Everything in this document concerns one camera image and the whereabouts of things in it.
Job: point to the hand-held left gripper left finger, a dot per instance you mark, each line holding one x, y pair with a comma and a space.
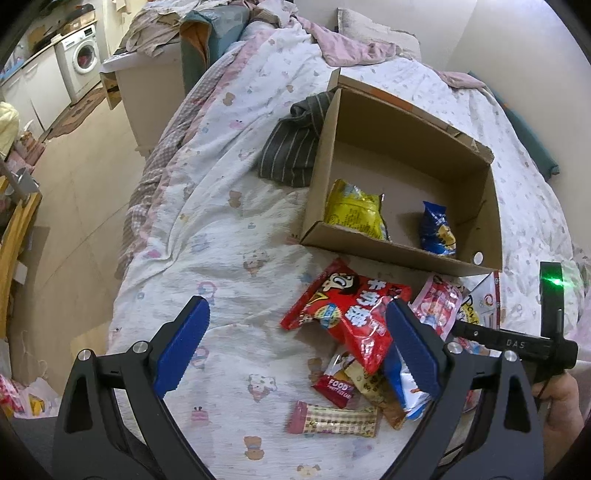
181, 341

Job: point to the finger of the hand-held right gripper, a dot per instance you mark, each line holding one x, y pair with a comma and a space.
471, 331

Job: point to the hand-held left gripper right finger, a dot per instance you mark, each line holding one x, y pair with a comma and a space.
415, 350

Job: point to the pink snack packet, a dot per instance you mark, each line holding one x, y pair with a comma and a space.
436, 300

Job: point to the blue and white snack packet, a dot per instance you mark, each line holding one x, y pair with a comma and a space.
411, 398

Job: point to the large red snack bag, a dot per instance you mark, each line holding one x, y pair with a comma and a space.
351, 300

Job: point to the cardboard box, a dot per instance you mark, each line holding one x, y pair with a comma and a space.
415, 157

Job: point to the person's right hand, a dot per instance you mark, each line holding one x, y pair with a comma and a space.
561, 406

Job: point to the brown snack packet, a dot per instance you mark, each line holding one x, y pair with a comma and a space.
375, 392

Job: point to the small red snack packet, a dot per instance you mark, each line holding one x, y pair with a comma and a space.
332, 388

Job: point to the pink plaid snack bar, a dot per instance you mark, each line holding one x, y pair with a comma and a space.
332, 417

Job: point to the yellow snack packet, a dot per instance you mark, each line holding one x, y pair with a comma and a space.
355, 212

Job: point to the plastic bags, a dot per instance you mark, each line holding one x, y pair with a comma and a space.
32, 397

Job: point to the teal cloth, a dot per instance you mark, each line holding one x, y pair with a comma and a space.
531, 138

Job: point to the wooden chair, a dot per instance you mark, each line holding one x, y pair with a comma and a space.
16, 240

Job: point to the grey striped cloth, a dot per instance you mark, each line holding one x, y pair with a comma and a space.
291, 147

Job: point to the brown doormat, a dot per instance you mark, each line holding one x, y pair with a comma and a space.
78, 113

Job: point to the white bedside cabinet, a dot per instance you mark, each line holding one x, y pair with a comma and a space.
147, 87

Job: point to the yellow cloth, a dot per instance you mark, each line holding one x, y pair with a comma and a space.
8, 127

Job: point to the white kitchen cabinets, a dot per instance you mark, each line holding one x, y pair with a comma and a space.
37, 92

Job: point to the teal cushion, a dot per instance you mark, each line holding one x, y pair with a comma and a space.
203, 50

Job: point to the white washing machine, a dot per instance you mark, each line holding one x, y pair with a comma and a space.
79, 62

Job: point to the pink blanket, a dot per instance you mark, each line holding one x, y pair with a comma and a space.
351, 44

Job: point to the pile of clothes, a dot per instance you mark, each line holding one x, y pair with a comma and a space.
152, 25

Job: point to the beige pillow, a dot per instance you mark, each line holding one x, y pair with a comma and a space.
369, 27

